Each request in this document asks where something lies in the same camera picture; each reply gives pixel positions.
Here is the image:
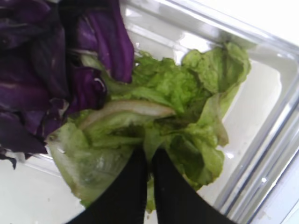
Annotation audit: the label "green lettuce pile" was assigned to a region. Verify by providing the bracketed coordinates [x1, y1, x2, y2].
[48, 42, 251, 207]

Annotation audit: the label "clear plastic container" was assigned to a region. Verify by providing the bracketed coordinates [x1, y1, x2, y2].
[0, 0, 299, 224]

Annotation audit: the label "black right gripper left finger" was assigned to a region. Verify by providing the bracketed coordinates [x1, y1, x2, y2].
[68, 149, 147, 224]

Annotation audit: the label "purple cabbage leaves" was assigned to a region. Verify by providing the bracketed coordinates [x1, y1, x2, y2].
[0, 0, 134, 166]

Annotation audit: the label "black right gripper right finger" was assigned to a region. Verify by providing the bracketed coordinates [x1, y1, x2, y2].
[152, 149, 234, 224]

